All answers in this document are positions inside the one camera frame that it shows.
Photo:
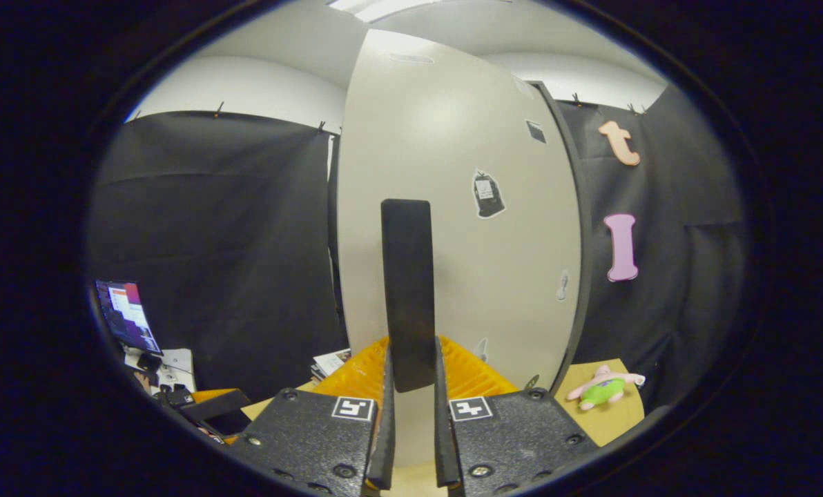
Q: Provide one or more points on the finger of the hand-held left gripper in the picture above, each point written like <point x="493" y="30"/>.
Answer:
<point x="211" y="408"/>

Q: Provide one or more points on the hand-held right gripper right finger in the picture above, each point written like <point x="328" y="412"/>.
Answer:
<point x="442" y="449"/>

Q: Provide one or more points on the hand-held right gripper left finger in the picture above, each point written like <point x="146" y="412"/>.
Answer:
<point x="386" y="449"/>

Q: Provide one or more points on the beige cabinet door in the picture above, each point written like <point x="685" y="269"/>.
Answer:
<point x="453" y="276"/>

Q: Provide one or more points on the computer monitor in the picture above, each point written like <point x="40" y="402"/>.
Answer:
<point x="128" y="317"/>

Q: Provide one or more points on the black backdrop cloth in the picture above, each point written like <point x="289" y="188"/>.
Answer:
<point x="232" y="241"/>

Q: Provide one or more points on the pink green plush toy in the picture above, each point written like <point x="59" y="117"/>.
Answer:
<point x="601" y="392"/>

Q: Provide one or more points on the long ceiling light panel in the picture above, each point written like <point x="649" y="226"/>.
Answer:
<point x="384" y="8"/>

